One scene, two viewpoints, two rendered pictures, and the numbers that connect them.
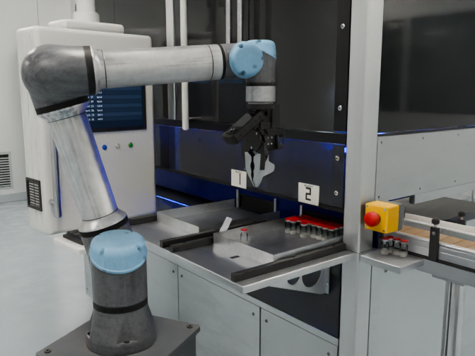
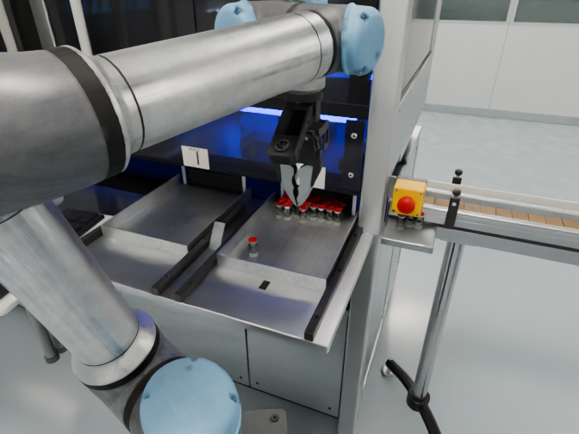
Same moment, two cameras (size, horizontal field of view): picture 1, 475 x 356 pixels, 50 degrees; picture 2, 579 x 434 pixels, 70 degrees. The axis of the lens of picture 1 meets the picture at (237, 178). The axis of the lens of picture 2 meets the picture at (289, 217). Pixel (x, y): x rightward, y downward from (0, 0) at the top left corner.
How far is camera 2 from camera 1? 77 cm
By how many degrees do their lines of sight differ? 35
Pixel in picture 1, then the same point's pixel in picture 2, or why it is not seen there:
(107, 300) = not seen: outside the picture
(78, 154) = (57, 276)
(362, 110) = (395, 77)
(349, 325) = (363, 300)
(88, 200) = (96, 340)
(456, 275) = (472, 239)
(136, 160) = not seen: hidden behind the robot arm
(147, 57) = (221, 65)
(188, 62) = (289, 62)
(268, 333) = not seen: hidden behind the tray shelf
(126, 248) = (223, 415)
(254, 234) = (248, 232)
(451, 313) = (453, 267)
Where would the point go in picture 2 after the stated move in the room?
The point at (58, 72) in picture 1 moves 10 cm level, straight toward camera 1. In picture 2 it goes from (14, 159) to (96, 214)
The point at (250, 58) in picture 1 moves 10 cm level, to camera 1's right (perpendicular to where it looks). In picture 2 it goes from (374, 40) to (436, 34)
